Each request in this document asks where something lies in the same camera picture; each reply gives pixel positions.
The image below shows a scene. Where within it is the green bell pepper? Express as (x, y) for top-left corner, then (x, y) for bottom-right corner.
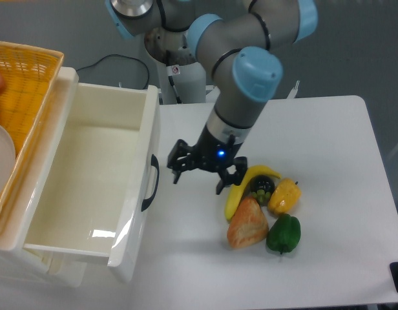
(266, 214), (301, 254)

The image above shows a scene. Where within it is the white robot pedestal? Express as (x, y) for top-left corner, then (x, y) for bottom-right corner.
(143, 25), (222, 106)

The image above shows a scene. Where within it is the black floor cable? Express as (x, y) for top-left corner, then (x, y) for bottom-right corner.
(74, 53), (151, 90)

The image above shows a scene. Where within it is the white drawer cabinet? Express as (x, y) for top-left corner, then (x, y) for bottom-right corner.
(0, 67), (87, 287)

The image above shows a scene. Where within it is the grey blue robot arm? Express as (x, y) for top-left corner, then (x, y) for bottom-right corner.
(105, 1), (318, 192)

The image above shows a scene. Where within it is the triangular bread loaf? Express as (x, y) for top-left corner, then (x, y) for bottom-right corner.
(227, 197), (269, 249)

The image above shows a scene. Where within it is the yellow banana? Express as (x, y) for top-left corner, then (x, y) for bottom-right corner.
(224, 165), (282, 221)

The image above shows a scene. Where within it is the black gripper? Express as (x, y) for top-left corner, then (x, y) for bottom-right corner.
(167, 126), (247, 195)

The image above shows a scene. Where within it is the yellow wicker basket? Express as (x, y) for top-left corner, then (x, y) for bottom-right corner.
(0, 41), (64, 221)

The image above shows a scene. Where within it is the white table bracket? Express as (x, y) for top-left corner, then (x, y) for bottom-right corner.
(286, 80), (300, 99)

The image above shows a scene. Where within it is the white plate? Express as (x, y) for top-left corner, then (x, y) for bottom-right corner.
(0, 126), (16, 194)

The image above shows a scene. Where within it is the yellow bell pepper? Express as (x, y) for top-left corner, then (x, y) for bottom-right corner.
(267, 178), (302, 215)

